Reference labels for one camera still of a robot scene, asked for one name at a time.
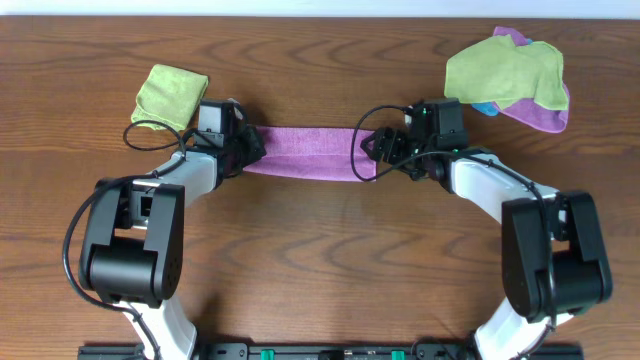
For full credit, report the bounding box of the purple microfiber cloth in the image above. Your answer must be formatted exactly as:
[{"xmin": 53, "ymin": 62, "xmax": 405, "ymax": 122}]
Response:
[{"xmin": 244, "ymin": 126, "xmax": 359, "ymax": 182}]

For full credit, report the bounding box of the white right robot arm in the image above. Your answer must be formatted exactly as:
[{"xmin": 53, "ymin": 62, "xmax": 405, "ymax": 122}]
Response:
[{"xmin": 350, "ymin": 98, "xmax": 613, "ymax": 359}]

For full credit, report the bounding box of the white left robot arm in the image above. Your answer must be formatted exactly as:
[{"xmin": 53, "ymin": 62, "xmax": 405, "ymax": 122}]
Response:
[{"xmin": 63, "ymin": 99, "xmax": 266, "ymax": 359}]

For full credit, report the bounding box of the blue cloth in pile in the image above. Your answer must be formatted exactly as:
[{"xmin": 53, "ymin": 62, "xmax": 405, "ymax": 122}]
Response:
[{"xmin": 472, "ymin": 102, "xmax": 500, "ymax": 117}]

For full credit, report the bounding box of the crumpled green cloth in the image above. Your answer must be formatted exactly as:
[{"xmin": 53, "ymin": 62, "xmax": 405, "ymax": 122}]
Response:
[{"xmin": 444, "ymin": 35, "xmax": 569, "ymax": 111}]

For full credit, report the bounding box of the folded green cloth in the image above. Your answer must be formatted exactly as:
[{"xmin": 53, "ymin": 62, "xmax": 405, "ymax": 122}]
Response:
[{"xmin": 131, "ymin": 64, "xmax": 209, "ymax": 132}]

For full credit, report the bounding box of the purple cloth in pile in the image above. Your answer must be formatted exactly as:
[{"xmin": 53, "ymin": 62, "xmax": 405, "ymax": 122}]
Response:
[{"xmin": 491, "ymin": 26, "xmax": 569, "ymax": 134}]

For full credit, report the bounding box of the black right camera cable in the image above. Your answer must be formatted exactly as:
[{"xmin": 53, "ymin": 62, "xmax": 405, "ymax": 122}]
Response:
[{"xmin": 349, "ymin": 103, "xmax": 559, "ymax": 351}]

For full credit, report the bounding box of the black camera cable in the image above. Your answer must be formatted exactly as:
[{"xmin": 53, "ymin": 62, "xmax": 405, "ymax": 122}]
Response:
[
  {"xmin": 61, "ymin": 119, "xmax": 196, "ymax": 360},
  {"xmin": 349, "ymin": 103, "xmax": 559, "ymax": 351}
]

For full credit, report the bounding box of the black left camera cable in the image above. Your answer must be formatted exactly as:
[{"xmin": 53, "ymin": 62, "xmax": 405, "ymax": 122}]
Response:
[{"xmin": 61, "ymin": 119, "xmax": 196, "ymax": 360}]

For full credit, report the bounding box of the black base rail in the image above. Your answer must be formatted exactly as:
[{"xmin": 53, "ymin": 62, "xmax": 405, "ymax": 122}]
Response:
[{"xmin": 77, "ymin": 342, "xmax": 585, "ymax": 360}]

